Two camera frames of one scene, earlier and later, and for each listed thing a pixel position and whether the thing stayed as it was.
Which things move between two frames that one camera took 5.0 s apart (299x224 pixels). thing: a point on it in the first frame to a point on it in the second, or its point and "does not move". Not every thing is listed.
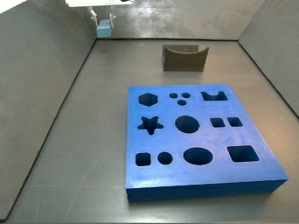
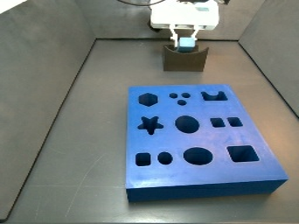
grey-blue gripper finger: (103, 29) to (186, 45)
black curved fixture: (184, 58) does not move
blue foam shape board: (194, 145) does not move
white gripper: (77, 3) to (172, 13)
